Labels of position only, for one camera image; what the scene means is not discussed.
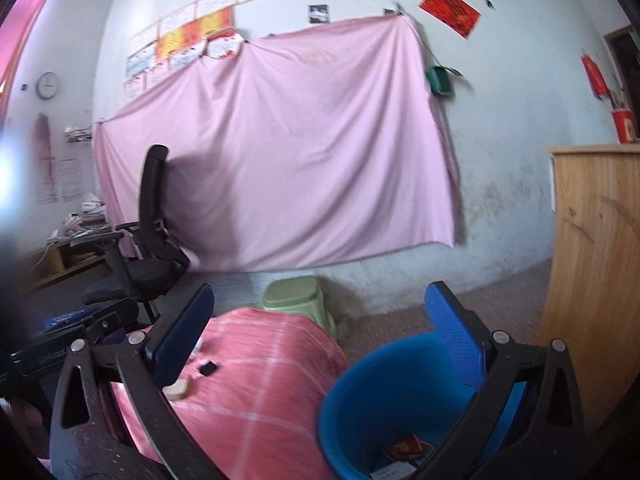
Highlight red paper packet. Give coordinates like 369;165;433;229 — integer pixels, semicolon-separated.
384;434;434;462

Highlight white paper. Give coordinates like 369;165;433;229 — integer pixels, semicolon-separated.
370;462;418;480

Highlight blue plastic trash bin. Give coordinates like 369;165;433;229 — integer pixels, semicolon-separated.
318;327;488;479

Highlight person's left hand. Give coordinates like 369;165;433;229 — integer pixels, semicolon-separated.
1;399;43;443

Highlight blue cardboard box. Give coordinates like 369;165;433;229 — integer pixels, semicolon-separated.
42;306;101;330

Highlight black office chair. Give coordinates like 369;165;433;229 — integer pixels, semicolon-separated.
70;144;190;322

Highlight wooden desk shelf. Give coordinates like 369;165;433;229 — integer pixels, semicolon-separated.
21;238;105;292

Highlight small black object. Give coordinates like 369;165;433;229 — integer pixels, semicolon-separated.
198;361;218;377

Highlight stack of books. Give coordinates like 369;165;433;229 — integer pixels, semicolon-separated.
47;193;110;245

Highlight wooden cabinet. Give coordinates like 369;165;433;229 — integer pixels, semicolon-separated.
536;144;639;434

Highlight pink checked table cloth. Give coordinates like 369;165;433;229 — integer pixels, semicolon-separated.
112;306;352;480

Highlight red hanging tassel ornament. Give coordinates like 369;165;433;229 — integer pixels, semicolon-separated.
32;113;54;184

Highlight green plastic stool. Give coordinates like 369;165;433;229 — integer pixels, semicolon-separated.
262;275;337;339

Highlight pink hanging bed sheet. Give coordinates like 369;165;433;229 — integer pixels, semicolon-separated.
92;15;456;273

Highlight pink window curtain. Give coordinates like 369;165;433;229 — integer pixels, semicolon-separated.
1;0;47;124

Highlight red hanging lantern ornament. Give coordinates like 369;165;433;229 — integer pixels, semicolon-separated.
580;53;608;99

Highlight red diamond paper poster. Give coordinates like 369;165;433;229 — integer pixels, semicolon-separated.
419;0;480;38

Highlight round wall clock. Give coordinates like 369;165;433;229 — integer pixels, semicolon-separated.
36;72;60;101

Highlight award certificates on wall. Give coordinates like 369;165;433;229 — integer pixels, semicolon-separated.
124;0;256;102

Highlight small wall photo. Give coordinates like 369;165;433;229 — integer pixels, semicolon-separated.
308;4;330;24

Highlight green wall basket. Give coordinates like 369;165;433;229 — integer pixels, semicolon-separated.
425;65;463;96

